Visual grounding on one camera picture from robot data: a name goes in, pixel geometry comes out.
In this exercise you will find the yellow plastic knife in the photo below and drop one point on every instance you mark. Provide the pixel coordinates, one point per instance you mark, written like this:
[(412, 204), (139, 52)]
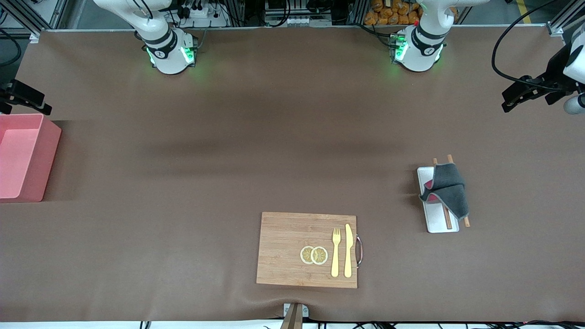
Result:
[(348, 251)]

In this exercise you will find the wooden cutting board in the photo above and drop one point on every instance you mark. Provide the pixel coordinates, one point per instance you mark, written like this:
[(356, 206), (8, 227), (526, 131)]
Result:
[(288, 251)]

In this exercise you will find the camera stand mount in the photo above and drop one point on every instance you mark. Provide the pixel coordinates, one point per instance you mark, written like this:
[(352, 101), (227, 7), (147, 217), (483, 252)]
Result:
[(295, 315)]

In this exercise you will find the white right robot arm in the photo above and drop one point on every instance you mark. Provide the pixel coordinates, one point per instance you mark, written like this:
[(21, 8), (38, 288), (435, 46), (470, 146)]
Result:
[(169, 52)]

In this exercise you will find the white power strip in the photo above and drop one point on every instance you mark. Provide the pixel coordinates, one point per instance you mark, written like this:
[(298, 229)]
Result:
[(201, 16)]

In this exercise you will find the pink plastic box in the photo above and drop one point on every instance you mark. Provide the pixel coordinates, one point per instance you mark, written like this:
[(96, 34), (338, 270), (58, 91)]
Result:
[(20, 155)]

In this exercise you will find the grey and pink cloth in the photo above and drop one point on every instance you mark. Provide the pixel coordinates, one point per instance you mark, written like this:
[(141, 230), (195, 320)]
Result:
[(450, 187)]

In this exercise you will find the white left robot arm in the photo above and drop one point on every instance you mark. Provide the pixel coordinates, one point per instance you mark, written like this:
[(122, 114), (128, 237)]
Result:
[(418, 50)]

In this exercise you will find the electronics control box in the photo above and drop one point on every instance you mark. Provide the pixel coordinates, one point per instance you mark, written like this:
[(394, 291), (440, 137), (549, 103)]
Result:
[(297, 13)]

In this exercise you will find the aluminium frame post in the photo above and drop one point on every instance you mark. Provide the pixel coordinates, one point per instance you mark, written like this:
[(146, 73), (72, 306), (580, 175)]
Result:
[(32, 20), (560, 25)]

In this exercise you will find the lemon slice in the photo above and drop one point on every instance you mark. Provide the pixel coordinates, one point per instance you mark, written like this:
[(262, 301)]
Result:
[(305, 255), (320, 256)]

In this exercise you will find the pile of orange snacks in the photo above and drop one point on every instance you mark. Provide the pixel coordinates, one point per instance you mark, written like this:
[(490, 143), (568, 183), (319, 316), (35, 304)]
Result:
[(393, 13)]

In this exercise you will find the yellow plastic fork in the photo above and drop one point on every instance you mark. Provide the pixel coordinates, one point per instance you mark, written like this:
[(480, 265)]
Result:
[(336, 256)]

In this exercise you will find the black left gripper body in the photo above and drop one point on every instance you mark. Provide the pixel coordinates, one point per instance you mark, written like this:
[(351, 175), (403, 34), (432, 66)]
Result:
[(554, 72)]

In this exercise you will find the white rectangular tray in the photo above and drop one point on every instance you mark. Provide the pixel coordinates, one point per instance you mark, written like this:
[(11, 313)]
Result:
[(436, 223)]

